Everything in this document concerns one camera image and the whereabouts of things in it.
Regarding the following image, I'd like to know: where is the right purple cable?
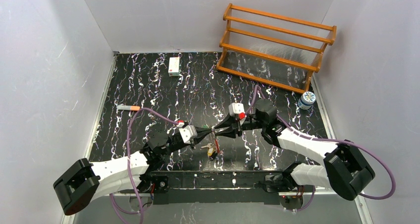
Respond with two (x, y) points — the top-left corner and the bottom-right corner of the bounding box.
(246, 84), (397, 213)

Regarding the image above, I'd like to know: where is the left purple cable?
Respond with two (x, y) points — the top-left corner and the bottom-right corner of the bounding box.
(108, 107), (184, 224)

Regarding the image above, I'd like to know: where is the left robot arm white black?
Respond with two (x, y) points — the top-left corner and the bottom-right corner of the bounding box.
(53, 125), (212, 216)

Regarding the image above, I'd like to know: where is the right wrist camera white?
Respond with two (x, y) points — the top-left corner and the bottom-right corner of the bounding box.
(228, 103), (246, 120)

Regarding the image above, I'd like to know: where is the purple cable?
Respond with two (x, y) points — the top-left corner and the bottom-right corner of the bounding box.
(246, 84), (397, 213)
(108, 107), (184, 224)

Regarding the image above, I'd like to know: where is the orange wooden shelf rack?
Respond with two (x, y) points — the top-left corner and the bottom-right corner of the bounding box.
(216, 3), (337, 94)

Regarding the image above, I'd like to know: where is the aluminium frame rail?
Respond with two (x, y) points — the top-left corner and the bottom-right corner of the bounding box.
(63, 171), (373, 224)

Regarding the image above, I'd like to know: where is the orange grey marker pen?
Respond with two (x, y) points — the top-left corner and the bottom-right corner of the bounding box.
(117, 105), (141, 111)

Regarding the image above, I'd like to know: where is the steel key organizer red handle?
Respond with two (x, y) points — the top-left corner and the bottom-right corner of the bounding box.
(200, 130), (220, 161)

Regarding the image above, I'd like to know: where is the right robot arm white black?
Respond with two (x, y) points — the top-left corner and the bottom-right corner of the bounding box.
(214, 99), (375, 201)

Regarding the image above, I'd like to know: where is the white blue round jar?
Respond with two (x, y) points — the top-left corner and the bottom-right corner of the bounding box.
(297, 91), (316, 110)

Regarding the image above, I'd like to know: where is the white red small box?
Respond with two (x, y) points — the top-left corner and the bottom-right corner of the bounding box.
(168, 56), (180, 77)

